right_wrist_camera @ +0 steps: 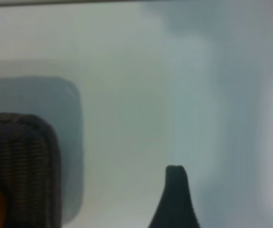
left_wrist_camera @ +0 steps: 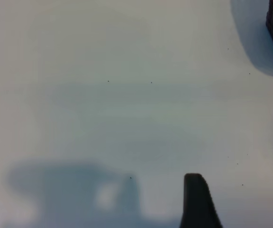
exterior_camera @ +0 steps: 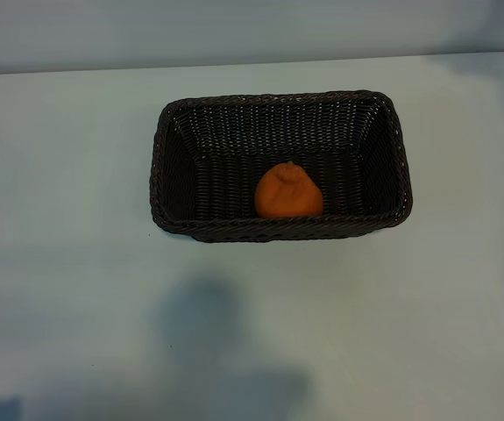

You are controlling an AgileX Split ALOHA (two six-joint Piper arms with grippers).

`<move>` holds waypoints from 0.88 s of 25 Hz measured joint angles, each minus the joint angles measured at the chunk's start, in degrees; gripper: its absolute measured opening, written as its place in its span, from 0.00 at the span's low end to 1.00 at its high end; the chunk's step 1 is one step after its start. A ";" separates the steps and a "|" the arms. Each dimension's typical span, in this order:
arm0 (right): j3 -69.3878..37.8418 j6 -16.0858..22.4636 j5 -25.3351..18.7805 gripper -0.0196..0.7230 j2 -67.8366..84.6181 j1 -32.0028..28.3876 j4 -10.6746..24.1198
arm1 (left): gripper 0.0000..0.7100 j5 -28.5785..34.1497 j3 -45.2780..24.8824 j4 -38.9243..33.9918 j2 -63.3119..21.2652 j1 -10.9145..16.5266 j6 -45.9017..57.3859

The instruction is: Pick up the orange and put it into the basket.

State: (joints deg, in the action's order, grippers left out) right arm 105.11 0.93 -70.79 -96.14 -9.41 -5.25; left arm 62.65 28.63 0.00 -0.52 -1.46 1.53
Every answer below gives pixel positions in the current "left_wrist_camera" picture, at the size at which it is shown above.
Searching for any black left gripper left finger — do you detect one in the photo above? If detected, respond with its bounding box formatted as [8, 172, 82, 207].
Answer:
[179, 173, 223, 228]

